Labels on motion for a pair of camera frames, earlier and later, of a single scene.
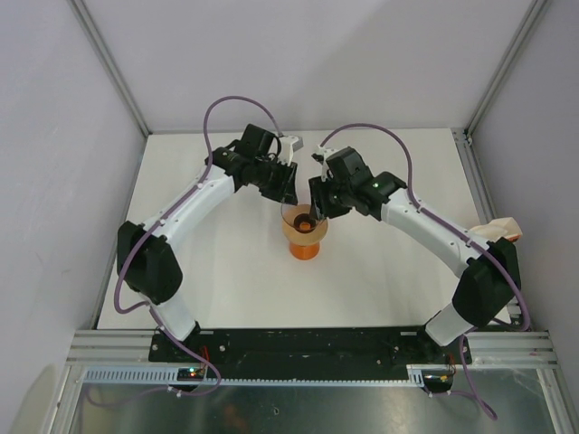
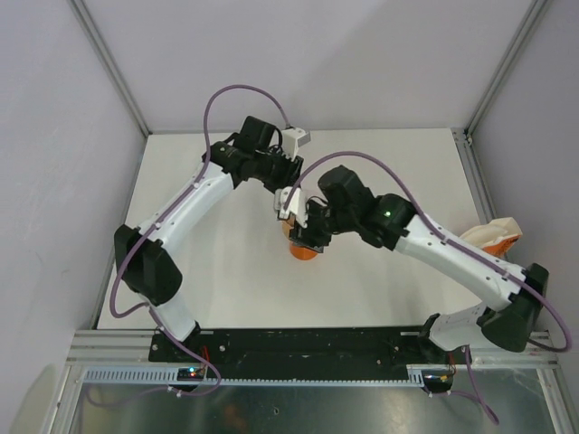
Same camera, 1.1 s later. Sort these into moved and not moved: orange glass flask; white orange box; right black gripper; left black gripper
Moved: right black gripper
Not moved: orange glass flask; white orange box; left black gripper
